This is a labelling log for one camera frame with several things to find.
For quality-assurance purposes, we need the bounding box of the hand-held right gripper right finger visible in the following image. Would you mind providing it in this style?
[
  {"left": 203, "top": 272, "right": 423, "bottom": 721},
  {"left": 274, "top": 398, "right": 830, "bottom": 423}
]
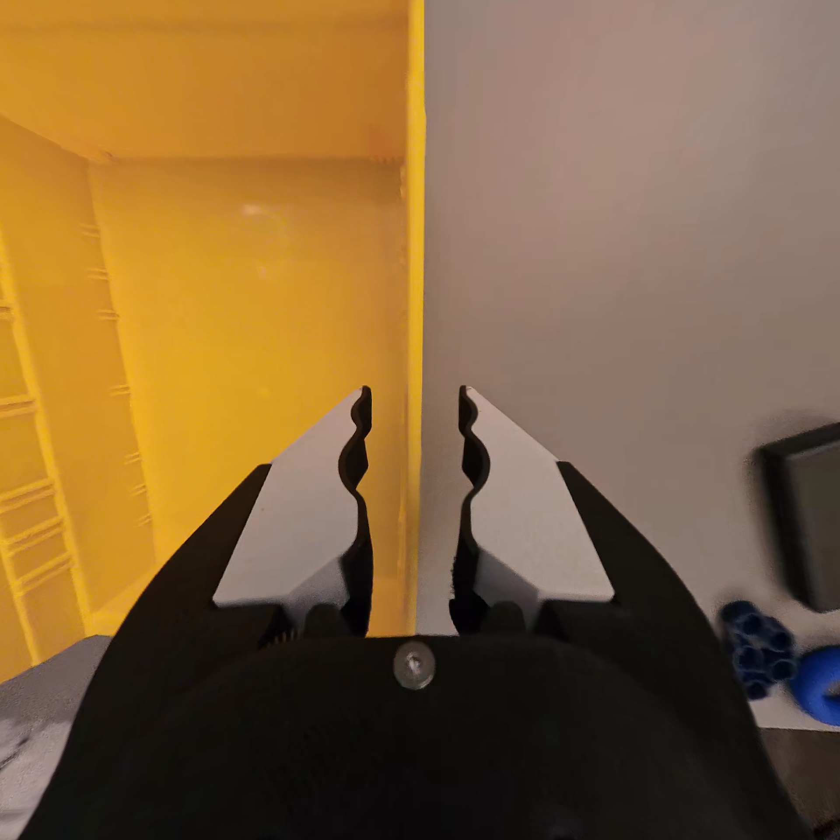
[{"left": 450, "top": 385, "right": 616, "bottom": 637}]

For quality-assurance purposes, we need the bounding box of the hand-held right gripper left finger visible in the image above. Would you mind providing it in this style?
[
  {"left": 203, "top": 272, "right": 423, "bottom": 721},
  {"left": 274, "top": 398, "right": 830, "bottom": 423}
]
[{"left": 213, "top": 385, "right": 375, "bottom": 639}]

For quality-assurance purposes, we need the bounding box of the yellow plastic bin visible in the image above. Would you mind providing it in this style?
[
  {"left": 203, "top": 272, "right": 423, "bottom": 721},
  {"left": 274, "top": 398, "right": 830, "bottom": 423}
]
[{"left": 0, "top": 0, "right": 427, "bottom": 685}]

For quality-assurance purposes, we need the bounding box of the blue tube cluster toy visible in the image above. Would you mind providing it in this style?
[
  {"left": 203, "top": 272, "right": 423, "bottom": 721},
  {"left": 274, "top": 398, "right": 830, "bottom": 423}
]
[{"left": 721, "top": 599, "right": 798, "bottom": 700}]

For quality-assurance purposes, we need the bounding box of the black case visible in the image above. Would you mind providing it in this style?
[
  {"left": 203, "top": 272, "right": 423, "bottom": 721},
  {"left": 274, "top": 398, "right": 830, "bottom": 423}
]
[{"left": 755, "top": 423, "right": 840, "bottom": 613}]

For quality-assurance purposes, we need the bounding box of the blue plastic ring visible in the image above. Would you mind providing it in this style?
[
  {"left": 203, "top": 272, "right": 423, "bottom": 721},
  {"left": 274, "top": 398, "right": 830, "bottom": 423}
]
[{"left": 789, "top": 645, "right": 840, "bottom": 728}]

